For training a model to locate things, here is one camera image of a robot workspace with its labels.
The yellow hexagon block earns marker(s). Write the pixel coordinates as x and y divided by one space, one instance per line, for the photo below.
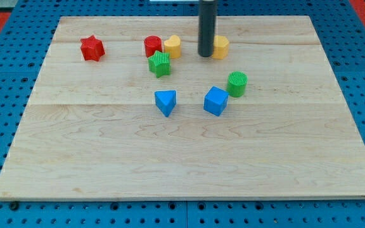
221 47

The blue triangle block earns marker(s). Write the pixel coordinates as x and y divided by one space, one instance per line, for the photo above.
165 101

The blue cube block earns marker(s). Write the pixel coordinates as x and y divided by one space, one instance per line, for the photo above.
215 101

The green star block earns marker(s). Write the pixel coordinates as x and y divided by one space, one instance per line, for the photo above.
159 64

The wooden board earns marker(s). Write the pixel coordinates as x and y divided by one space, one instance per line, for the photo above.
91 130

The green cylinder block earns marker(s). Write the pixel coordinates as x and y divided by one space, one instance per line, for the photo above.
236 84

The yellow heart block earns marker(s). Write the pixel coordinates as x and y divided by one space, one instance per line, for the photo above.
173 46

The red cylinder block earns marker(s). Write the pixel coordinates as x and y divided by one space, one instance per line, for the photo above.
152 44

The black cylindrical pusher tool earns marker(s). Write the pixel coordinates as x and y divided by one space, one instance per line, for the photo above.
207 12

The red star block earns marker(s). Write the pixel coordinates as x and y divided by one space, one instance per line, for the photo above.
92 48

